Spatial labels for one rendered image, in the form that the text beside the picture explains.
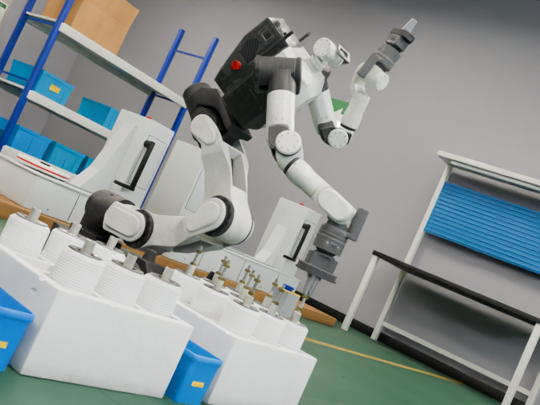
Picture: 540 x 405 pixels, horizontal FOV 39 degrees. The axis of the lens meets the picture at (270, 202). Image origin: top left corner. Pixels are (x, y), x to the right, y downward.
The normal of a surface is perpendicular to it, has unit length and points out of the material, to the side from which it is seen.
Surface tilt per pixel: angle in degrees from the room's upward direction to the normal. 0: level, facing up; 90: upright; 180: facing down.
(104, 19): 90
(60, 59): 90
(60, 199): 90
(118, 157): 90
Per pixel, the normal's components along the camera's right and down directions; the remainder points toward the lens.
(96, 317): 0.69, 0.28
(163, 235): -0.54, -0.29
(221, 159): -0.51, 0.15
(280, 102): -0.10, -0.36
